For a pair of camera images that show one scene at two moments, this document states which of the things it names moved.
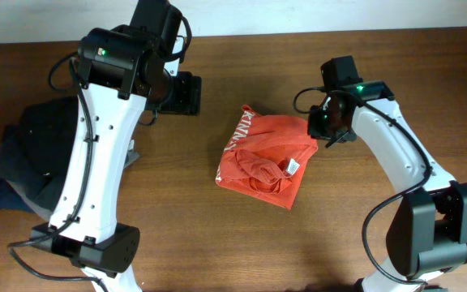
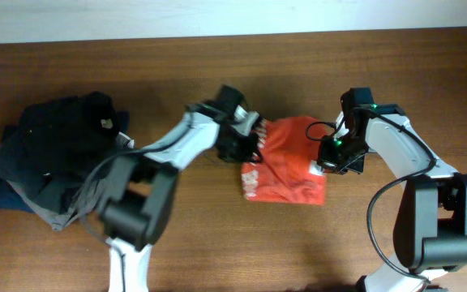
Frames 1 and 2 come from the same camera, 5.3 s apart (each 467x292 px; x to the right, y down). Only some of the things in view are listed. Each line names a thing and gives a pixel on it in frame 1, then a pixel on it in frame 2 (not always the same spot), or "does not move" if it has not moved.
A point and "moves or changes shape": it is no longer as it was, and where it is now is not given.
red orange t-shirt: x=265 y=155 moves or changes shape
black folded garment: x=36 y=154 does not move
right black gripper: x=315 y=130 -> x=327 y=162
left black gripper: x=189 y=100 -> x=246 y=150
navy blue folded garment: x=4 y=196 does not move
